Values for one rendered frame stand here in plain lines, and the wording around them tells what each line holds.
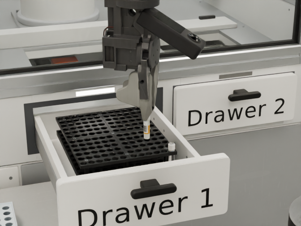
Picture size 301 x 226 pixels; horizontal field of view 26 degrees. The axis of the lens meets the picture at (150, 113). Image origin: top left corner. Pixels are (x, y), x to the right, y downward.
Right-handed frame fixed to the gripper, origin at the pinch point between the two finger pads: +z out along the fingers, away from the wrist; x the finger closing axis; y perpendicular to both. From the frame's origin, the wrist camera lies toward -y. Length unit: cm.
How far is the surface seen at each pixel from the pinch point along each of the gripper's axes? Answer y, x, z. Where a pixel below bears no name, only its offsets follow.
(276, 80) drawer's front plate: -19.6, -37.9, 6.0
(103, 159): 7.5, 3.8, 8.1
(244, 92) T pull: -13.3, -31.5, 6.8
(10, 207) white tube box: 24.5, 6.4, 18.6
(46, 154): 20.0, -0.8, 10.7
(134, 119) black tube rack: 6.6, -14.3, 8.0
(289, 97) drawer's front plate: -22.7, -39.9, 10.4
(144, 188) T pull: -2.3, 13.8, 7.0
